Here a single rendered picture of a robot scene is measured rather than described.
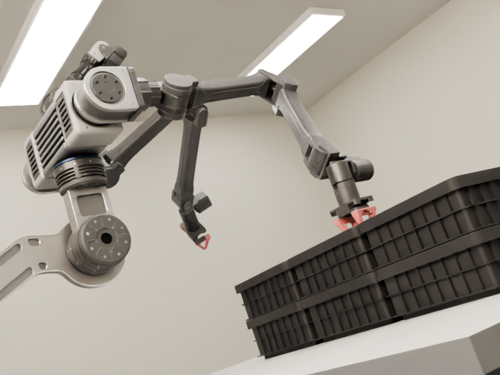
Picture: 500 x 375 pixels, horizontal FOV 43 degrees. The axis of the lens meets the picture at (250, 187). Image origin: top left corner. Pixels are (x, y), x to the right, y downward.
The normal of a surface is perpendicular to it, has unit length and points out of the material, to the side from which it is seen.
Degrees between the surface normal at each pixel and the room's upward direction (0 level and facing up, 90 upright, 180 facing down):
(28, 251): 90
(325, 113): 90
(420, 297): 90
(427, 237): 90
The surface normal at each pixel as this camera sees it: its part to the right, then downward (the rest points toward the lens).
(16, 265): 0.54, -0.37
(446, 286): -0.82, 0.14
